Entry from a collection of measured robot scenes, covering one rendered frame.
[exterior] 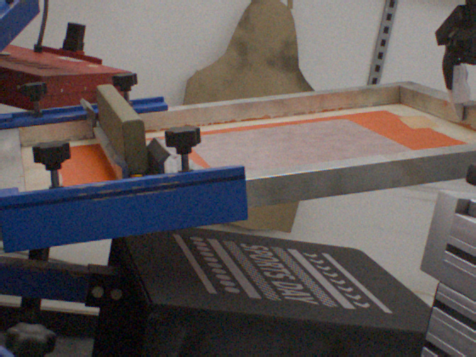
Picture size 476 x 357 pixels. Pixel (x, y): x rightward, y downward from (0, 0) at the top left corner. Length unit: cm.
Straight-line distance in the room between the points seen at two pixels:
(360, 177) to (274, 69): 230
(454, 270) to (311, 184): 29
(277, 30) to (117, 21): 58
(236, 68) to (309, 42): 32
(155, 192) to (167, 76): 234
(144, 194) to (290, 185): 19
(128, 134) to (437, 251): 46
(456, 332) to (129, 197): 42
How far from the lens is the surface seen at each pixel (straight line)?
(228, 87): 347
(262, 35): 350
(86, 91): 252
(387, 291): 158
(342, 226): 378
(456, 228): 98
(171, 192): 115
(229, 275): 146
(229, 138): 159
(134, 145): 126
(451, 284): 98
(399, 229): 388
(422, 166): 125
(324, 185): 121
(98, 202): 114
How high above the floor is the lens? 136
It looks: 10 degrees down
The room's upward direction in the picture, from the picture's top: 11 degrees clockwise
